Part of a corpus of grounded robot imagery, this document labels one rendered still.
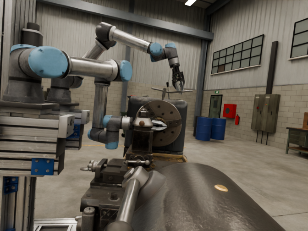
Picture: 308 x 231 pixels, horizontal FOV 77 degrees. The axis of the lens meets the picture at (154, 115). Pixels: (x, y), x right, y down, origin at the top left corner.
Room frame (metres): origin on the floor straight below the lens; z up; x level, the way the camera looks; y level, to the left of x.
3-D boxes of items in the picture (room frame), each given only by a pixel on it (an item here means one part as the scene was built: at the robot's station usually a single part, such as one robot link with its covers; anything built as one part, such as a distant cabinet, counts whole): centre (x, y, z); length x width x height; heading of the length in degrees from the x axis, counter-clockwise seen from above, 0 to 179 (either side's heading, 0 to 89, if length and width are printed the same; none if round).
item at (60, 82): (1.34, 0.65, 1.33); 0.13 x 0.12 x 0.14; 175
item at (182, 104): (1.74, -0.01, 1.06); 0.59 x 0.48 x 0.39; 1
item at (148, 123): (0.73, 0.04, 1.13); 0.08 x 0.08 x 0.03
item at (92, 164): (0.73, 0.22, 0.95); 0.07 x 0.04 x 0.04; 91
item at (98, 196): (0.68, -0.04, 0.90); 0.47 x 0.30 x 0.06; 91
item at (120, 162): (0.73, -0.02, 0.95); 0.43 x 0.17 x 0.05; 91
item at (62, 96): (1.33, 0.65, 1.21); 0.15 x 0.15 x 0.10
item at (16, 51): (0.84, 0.56, 1.33); 0.13 x 0.12 x 0.14; 57
